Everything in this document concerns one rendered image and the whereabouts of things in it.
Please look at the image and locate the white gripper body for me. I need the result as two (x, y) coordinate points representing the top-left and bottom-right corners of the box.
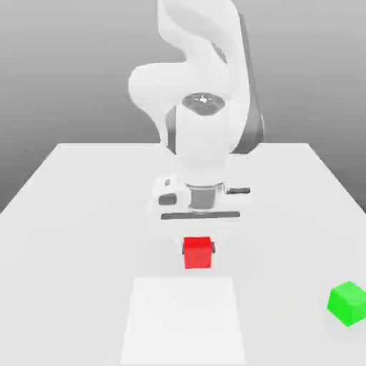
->
(154, 209), (247, 239)

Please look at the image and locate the small red cube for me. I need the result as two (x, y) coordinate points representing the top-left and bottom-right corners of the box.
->
(183, 236), (214, 270)

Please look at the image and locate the small green cube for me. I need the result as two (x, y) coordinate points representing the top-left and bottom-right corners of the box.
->
(326, 280), (366, 327)

